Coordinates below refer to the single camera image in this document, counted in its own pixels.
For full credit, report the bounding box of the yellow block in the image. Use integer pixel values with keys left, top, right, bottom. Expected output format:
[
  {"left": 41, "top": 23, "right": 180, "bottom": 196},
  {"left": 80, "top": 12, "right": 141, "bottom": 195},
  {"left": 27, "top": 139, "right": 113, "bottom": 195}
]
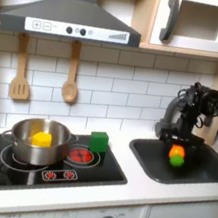
[{"left": 30, "top": 129, "right": 55, "bottom": 150}]

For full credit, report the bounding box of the dark grey tap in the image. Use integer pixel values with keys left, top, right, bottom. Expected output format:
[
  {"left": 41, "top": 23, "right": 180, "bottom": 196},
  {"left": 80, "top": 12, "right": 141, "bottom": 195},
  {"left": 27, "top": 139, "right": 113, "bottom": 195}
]
[{"left": 152, "top": 88, "right": 217, "bottom": 149}]

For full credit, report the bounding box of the grey range hood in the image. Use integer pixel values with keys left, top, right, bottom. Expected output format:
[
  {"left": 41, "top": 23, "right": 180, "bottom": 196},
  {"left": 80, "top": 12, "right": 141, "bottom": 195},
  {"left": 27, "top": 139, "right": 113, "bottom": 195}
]
[{"left": 0, "top": 0, "right": 148, "bottom": 55}]

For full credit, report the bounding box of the steel pot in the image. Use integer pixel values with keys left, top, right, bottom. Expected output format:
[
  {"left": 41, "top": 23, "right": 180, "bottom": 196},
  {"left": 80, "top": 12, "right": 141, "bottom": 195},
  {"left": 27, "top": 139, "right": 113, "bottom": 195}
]
[{"left": 0, "top": 111, "right": 83, "bottom": 173}]

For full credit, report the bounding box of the black stove top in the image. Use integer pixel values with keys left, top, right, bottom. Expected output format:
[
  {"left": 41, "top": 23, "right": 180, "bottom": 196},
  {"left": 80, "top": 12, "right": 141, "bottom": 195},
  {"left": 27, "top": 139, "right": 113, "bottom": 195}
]
[{"left": 0, "top": 118, "right": 136, "bottom": 215}]

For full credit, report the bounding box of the white toy microwave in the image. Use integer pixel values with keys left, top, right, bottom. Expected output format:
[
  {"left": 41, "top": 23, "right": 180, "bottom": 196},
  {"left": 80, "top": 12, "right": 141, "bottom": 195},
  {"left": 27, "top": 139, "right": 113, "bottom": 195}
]
[{"left": 148, "top": 0, "right": 218, "bottom": 57}]

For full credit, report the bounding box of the dark grey sink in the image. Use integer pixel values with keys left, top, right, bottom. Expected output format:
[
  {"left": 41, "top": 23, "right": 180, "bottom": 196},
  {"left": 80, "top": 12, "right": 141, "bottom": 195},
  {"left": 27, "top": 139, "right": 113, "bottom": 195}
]
[{"left": 122, "top": 128, "right": 218, "bottom": 194}]

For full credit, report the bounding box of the orange toy carrot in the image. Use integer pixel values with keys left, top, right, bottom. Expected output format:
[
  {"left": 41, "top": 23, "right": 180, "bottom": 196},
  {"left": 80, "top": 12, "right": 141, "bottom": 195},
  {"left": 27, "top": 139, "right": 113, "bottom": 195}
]
[{"left": 166, "top": 142, "right": 189, "bottom": 170}]

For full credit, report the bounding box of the wooden spoon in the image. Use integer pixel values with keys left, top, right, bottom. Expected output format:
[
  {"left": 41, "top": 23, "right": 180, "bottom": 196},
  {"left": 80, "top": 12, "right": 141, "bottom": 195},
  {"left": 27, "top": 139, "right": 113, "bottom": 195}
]
[{"left": 58, "top": 39, "right": 88, "bottom": 106}]

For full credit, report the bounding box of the wooden slotted spatula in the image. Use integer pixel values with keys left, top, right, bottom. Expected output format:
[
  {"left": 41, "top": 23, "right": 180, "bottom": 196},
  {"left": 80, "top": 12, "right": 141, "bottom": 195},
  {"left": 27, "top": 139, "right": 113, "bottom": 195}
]
[{"left": 6, "top": 32, "right": 41, "bottom": 103}]

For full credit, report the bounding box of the green block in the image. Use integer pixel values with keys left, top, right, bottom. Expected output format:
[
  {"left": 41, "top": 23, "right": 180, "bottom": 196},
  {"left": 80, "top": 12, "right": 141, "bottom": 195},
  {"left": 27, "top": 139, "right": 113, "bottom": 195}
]
[{"left": 87, "top": 129, "right": 112, "bottom": 155}]

